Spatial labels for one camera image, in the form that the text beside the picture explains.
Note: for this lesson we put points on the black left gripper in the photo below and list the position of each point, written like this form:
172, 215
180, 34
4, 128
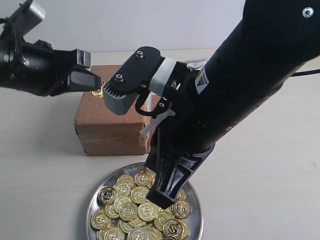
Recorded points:
40, 70

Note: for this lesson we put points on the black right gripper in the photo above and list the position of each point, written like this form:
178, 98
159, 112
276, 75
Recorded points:
179, 144

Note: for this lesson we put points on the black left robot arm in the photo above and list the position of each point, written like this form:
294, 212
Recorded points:
10, 33

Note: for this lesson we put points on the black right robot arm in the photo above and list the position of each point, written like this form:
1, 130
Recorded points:
270, 44

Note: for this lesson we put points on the cardboard box with slot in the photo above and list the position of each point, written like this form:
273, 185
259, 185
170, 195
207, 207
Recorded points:
103, 133

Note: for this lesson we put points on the gold coin middle stack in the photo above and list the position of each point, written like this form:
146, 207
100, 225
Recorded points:
128, 211

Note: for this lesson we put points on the gold coin left edge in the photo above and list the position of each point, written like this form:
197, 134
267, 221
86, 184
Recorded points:
107, 195

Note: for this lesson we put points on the round steel plate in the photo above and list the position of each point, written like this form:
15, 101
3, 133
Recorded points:
195, 220

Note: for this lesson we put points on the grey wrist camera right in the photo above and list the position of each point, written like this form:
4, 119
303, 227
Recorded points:
129, 85

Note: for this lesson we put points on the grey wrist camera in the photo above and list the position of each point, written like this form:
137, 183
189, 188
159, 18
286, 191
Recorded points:
28, 15
129, 85

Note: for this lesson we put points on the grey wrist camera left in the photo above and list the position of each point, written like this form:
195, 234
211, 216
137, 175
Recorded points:
28, 15

